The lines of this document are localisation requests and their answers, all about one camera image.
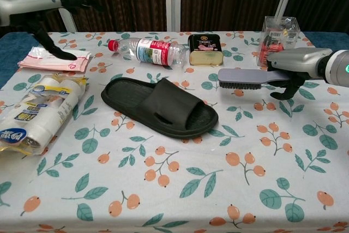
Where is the floral fruit print tablecloth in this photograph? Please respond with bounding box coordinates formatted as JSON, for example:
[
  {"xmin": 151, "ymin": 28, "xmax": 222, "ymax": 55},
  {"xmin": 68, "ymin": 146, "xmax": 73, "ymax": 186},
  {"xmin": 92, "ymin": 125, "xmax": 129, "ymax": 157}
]
[{"xmin": 0, "ymin": 30, "xmax": 349, "ymax": 233}]

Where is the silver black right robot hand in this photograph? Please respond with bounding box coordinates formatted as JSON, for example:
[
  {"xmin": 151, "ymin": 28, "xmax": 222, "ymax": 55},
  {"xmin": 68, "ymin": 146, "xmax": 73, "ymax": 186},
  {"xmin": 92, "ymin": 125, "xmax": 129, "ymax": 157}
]
[{"xmin": 266, "ymin": 47, "xmax": 333, "ymax": 101}]

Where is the clear box with red items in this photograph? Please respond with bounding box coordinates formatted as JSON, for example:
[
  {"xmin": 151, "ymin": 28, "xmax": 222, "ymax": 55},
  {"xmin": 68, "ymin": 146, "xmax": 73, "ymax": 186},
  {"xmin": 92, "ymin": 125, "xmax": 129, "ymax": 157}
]
[{"xmin": 257, "ymin": 16, "xmax": 301, "ymax": 68}]

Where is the clear bottle with red cap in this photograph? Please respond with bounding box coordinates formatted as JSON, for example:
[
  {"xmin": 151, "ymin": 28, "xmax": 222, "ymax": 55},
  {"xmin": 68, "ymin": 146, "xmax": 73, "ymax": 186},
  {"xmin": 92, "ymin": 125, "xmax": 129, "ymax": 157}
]
[{"xmin": 107, "ymin": 37, "xmax": 190, "ymax": 70}]

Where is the pink wet wipes pack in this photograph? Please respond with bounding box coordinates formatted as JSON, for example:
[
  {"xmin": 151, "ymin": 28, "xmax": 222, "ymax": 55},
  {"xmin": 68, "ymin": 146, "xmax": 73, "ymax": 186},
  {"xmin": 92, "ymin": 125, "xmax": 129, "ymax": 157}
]
[{"xmin": 17, "ymin": 46, "xmax": 92, "ymax": 73}]

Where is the black rubber slipper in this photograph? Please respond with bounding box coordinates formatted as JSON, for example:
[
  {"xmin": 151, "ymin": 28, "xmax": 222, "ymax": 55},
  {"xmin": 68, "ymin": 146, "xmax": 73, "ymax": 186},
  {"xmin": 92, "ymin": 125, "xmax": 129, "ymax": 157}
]
[{"xmin": 100, "ymin": 77, "xmax": 219, "ymax": 139}]

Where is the black luncheon meat can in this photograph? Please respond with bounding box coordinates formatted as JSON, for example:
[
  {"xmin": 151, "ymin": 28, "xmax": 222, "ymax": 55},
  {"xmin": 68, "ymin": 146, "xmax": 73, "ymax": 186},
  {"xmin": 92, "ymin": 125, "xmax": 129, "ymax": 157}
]
[{"xmin": 188, "ymin": 33, "xmax": 224, "ymax": 67}]

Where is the white garbage bag rolls pack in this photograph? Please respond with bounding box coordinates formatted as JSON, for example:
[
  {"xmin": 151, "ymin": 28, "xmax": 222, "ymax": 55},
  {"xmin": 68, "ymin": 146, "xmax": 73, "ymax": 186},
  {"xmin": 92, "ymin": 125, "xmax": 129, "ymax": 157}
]
[{"xmin": 0, "ymin": 72, "xmax": 89, "ymax": 157}]

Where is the grey scrub brush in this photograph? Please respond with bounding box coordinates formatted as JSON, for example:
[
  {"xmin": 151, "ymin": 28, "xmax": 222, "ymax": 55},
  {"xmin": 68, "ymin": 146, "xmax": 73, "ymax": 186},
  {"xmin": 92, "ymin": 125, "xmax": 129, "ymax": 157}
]
[{"xmin": 217, "ymin": 68, "xmax": 290, "ymax": 89}]

